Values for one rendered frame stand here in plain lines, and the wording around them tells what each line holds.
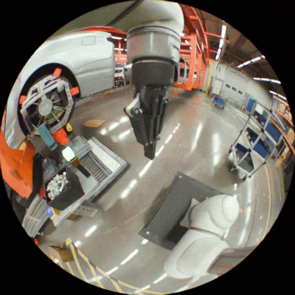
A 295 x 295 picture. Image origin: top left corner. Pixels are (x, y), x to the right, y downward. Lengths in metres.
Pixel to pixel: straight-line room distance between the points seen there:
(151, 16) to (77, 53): 1.12
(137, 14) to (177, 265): 0.52
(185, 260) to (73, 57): 1.51
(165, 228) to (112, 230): 0.53
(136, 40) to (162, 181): 0.95
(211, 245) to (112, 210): 0.80
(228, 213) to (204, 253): 0.15
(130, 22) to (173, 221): 0.66
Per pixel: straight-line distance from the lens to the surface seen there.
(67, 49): 1.25
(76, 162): 0.44
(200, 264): 0.33
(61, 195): 0.48
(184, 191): 0.60
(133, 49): 0.15
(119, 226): 0.90
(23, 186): 0.86
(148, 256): 0.95
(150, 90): 0.15
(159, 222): 0.53
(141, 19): 0.16
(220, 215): 0.36
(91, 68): 1.23
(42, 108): 0.88
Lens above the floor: 0.85
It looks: 46 degrees down
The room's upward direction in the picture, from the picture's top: straight up
